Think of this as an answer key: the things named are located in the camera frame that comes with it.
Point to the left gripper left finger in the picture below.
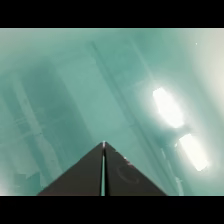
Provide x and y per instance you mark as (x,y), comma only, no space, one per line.
(83,176)

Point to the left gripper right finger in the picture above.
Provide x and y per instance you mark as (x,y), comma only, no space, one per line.
(128,176)

